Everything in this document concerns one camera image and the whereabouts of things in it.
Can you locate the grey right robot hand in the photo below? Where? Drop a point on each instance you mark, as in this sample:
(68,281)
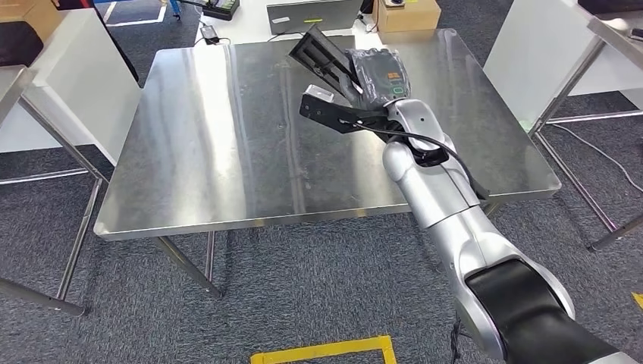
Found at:
(382,75)

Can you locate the black plastic panel part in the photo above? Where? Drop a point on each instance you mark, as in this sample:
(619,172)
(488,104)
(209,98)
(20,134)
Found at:
(314,53)

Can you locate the steel workbench table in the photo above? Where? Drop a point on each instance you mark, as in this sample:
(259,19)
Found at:
(201,150)

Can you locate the cardboard box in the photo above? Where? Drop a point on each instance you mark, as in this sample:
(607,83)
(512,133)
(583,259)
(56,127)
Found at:
(407,17)

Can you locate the grey laptop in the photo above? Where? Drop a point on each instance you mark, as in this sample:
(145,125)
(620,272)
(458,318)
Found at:
(311,17)

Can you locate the white board panel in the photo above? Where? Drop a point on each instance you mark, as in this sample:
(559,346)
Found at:
(85,100)
(527,60)

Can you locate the white desk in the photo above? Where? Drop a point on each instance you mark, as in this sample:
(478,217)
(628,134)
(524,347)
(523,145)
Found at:
(241,30)

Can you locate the black green device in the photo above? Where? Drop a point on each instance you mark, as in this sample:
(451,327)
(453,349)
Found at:
(221,9)

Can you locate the black power adapter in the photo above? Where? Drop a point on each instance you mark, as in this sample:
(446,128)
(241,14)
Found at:
(208,34)

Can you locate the steel side table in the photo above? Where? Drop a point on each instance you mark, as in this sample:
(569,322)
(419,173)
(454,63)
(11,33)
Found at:
(15,90)
(618,40)

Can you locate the white floor tape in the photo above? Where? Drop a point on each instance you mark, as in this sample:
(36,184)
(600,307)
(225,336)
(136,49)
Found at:
(133,22)

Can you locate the yellow floor tape square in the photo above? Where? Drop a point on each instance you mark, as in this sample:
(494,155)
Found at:
(638,300)
(321,348)

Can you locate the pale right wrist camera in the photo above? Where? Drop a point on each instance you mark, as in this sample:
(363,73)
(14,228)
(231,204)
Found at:
(319,94)

